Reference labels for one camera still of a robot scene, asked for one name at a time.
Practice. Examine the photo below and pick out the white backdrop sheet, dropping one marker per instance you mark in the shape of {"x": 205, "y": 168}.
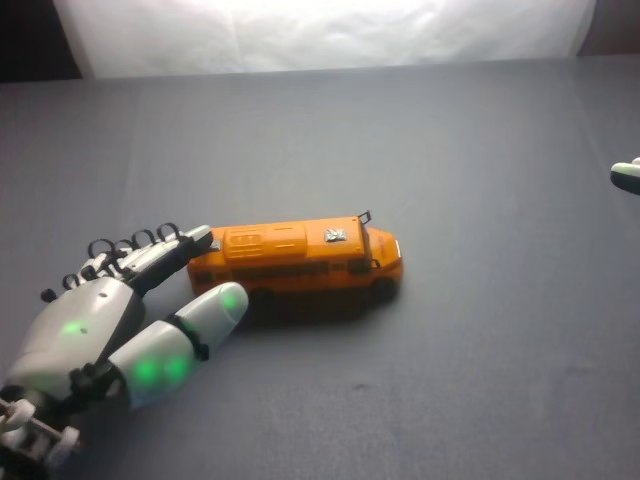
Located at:
{"x": 325, "y": 35}

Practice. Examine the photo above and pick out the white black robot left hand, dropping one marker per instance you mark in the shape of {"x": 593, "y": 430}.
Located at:
{"x": 75, "y": 335}

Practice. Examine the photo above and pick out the grey table cloth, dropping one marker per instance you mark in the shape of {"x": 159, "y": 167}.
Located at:
{"x": 400, "y": 325}

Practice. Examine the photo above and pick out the yellow toy school bus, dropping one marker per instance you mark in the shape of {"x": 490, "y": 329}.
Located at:
{"x": 300, "y": 255}

